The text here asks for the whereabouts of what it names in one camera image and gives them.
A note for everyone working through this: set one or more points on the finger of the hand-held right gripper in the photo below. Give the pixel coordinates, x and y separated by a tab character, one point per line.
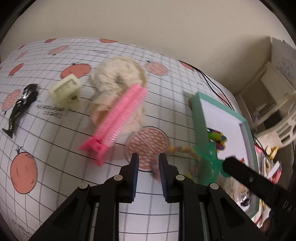
249	178

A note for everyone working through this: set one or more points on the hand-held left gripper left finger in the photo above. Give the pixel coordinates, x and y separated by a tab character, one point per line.
134	176

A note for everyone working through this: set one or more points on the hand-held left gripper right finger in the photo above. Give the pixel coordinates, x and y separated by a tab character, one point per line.
163	178

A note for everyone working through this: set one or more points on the black toy car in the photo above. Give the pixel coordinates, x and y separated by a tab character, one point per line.
245	202

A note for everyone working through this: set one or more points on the colourful block toy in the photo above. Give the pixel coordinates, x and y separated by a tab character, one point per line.
217	139

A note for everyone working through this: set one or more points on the pink sealing clip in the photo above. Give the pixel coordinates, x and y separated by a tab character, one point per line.
118	115

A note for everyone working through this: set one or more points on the teal cardboard box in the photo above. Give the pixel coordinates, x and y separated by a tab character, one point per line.
198	120

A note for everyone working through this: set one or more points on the cream knitted cloth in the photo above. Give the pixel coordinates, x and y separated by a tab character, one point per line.
108	71

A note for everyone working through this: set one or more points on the cream hair claw clip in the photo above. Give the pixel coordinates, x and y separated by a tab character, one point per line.
64	89

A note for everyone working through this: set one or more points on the black figurine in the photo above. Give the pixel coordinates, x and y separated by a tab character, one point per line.
22	104

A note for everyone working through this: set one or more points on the pile of colourful packets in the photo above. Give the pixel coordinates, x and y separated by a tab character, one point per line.
270	162

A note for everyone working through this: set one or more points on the white wooden chair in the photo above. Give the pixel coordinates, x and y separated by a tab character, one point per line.
284	129

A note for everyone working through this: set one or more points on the white drawing board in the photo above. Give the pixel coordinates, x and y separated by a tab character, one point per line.
284	60

